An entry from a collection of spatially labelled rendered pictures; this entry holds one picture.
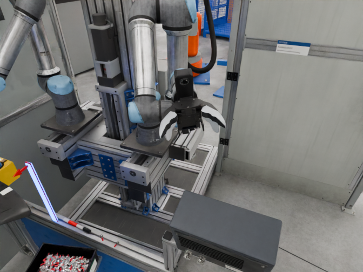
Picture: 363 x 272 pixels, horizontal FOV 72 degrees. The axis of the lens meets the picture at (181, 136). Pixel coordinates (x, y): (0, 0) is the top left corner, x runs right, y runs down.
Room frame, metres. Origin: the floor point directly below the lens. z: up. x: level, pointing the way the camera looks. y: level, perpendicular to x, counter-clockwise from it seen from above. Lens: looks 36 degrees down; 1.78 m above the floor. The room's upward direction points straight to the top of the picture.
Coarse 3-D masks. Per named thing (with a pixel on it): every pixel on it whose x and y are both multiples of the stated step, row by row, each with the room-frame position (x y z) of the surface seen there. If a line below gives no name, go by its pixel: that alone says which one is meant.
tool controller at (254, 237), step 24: (192, 192) 0.47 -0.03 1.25; (192, 216) 0.40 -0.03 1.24; (216, 216) 0.39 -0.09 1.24; (240, 216) 0.39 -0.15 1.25; (264, 216) 0.39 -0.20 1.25; (192, 240) 0.36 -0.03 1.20; (216, 240) 0.34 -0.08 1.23; (240, 240) 0.34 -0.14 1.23; (264, 240) 0.33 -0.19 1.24; (240, 264) 0.32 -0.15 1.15; (264, 264) 0.29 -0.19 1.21
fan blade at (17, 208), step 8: (0, 184) 0.57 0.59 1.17; (8, 192) 0.55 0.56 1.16; (16, 192) 0.56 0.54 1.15; (0, 200) 0.51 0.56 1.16; (8, 200) 0.52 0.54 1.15; (16, 200) 0.53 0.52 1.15; (0, 208) 0.49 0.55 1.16; (8, 208) 0.49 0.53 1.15; (16, 208) 0.50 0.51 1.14; (24, 208) 0.51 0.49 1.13; (0, 216) 0.46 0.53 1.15; (8, 216) 0.47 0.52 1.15; (16, 216) 0.47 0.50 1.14; (24, 216) 0.48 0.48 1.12; (0, 224) 0.44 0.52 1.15
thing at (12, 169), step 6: (6, 162) 0.79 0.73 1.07; (12, 162) 0.79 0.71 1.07; (0, 168) 0.75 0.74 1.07; (6, 168) 0.76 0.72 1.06; (12, 168) 0.78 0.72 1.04; (0, 174) 0.74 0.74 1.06; (6, 174) 0.75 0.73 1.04; (12, 174) 0.77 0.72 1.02; (0, 180) 0.73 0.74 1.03; (6, 180) 0.74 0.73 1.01; (12, 180) 0.76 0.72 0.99
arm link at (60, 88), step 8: (48, 80) 1.18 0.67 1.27; (56, 80) 1.19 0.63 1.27; (64, 80) 1.19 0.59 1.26; (48, 88) 1.18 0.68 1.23; (56, 88) 1.14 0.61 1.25; (64, 88) 1.15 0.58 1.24; (72, 88) 1.19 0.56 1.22; (56, 96) 1.14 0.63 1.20; (64, 96) 1.14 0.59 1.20; (72, 96) 1.17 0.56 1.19; (56, 104) 1.14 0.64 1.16; (64, 104) 1.14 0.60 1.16; (72, 104) 1.16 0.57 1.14
